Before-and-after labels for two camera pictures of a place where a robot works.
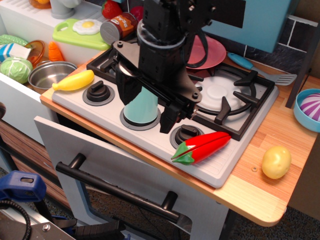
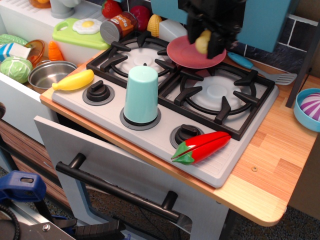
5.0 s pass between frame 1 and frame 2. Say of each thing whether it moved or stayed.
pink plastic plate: stayed
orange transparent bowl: stayed
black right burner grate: stayed
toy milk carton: stayed
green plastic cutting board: stayed
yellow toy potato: moved
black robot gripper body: moved
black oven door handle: stayed
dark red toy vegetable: stayed
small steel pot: stayed
